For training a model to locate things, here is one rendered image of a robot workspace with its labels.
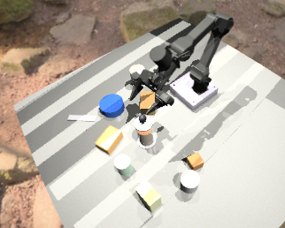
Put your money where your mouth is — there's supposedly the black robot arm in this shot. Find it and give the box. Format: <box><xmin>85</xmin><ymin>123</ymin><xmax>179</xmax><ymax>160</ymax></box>
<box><xmin>139</xmin><ymin>11</ymin><xmax>234</xmax><ymax>95</ymax></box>

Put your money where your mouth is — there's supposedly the blue cylinder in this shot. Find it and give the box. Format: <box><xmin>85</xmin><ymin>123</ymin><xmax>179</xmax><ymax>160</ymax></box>
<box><xmin>99</xmin><ymin>94</ymin><xmax>125</xmax><ymax>118</ymax></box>

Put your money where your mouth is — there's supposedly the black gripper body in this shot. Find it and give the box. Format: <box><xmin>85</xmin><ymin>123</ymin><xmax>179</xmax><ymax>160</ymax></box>
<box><xmin>131</xmin><ymin>68</ymin><xmax>174</xmax><ymax>106</ymax></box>

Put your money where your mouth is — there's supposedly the pale yellow box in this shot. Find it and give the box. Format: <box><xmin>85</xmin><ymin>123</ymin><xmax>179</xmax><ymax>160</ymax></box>
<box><xmin>135</xmin><ymin>180</ymin><xmax>162</xmax><ymax>212</ymax></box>

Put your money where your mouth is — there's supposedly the white flat bar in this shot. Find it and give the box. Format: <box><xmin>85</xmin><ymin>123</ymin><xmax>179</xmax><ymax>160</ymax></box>
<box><xmin>67</xmin><ymin>115</ymin><xmax>96</xmax><ymax>122</ymax></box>

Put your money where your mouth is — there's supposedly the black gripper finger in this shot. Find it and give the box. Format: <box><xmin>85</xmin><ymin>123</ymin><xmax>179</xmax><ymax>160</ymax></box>
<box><xmin>129</xmin><ymin>79</ymin><xmax>143</xmax><ymax>101</ymax></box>
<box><xmin>146</xmin><ymin>97</ymin><xmax>168</xmax><ymax>115</ymax></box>

